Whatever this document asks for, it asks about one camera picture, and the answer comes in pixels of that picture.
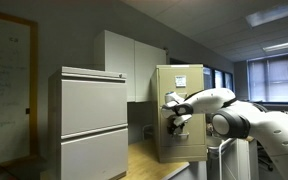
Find white wall cabinet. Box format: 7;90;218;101
93;29;168;103

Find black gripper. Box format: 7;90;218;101
166;114;188;137

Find grey cabinet tall drawer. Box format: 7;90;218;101
60;79;128;137

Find beige metal file cabinet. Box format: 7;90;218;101
150;64;208;164

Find grey lateral file cabinet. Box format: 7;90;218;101
47;65;129;180

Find wood framed whiteboard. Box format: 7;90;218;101
0;8;39;168

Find beige cabinet drawer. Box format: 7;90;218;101
159;111;207;148
157;68;204;108

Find narrow ceiling light strip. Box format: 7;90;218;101
262;38;288;53

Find wide ceiling light panel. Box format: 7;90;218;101
245;0;288;28

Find black office chair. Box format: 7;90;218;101
257;138;275;173

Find white cart with metal tube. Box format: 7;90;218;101
206;135;260;180

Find silver drawer handle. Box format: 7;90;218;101
174;132;189;139

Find white paper label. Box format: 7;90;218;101
174;75;187;88

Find dark glass partition windows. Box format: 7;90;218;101
202;66;235;93

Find window with grey blinds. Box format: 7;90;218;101
247;53;288;103

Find grey cabinet short drawer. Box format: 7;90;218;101
60;128;129;180

